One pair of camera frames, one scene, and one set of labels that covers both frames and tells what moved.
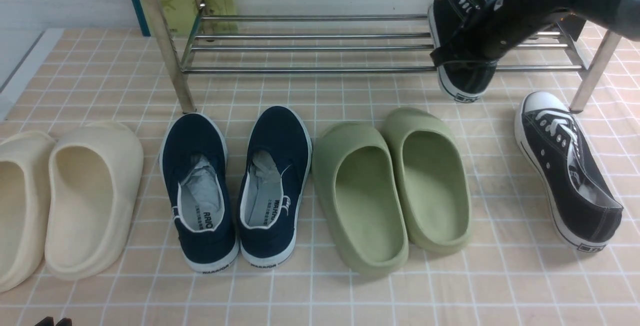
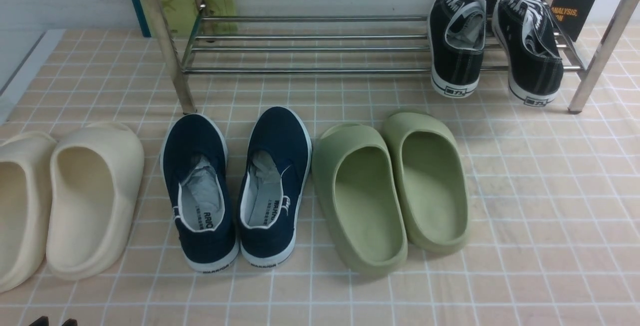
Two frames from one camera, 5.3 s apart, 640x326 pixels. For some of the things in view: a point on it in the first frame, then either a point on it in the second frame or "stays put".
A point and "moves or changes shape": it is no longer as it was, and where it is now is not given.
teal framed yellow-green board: x=181 y=7 stays put
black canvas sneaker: x=466 y=81 moves or changes shape
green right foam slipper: x=429 y=162 stays put
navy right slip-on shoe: x=276 y=169 stays put
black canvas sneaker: x=579 y=198 to x=529 y=39
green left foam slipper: x=355 y=169 stays put
